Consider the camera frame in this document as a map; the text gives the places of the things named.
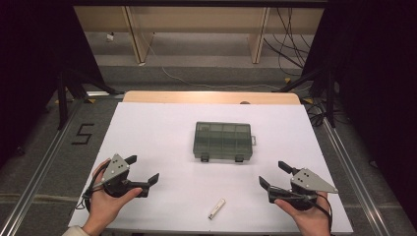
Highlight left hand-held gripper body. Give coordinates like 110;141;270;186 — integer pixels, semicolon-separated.
99;153;151;199

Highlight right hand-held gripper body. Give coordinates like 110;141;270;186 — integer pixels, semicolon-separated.
268;167;339;211

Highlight grey transparent plastic storage box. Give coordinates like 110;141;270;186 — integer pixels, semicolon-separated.
192;121;258;164

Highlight person's left hand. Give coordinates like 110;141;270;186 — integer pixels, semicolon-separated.
86;158;144;227

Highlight person's right hand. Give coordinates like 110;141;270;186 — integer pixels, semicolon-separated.
273;192;332;236

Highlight black metal stand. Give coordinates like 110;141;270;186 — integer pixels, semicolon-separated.
55;70;126;131
271;67;337;129

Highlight black curtain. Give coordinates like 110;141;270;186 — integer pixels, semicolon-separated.
301;0;417;227
0;0;106;166

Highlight light wooden desk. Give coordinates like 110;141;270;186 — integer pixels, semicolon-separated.
73;5;326;65

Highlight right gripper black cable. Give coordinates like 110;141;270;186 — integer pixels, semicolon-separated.
304;195;333;236

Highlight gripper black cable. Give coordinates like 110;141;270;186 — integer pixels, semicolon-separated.
304;195;333;236
75;162;110;211

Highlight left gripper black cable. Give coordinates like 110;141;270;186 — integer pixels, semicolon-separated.
75;162;110;211

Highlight silver floor rail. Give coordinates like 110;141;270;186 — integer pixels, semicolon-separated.
0;97;83;236
323;117;391;236

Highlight black cable coil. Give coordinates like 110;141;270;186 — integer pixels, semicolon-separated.
306;102;328;127

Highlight black hanging cables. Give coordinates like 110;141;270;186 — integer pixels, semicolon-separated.
264;8;313;77

